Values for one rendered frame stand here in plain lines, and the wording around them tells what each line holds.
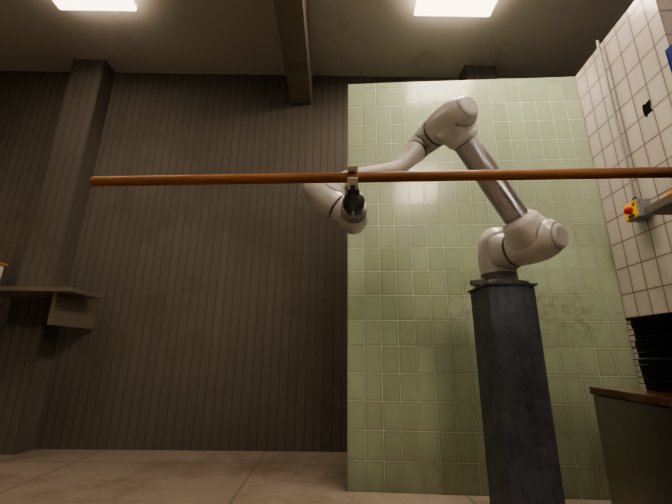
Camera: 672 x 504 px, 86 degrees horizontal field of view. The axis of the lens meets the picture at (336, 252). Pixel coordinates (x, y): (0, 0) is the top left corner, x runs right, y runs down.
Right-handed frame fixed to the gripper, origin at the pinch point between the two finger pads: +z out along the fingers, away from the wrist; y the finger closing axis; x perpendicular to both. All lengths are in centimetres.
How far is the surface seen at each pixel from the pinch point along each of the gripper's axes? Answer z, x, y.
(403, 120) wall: -124, -34, -108
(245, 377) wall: -198, 87, 69
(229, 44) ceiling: -161, 114, -219
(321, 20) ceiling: -141, 28, -219
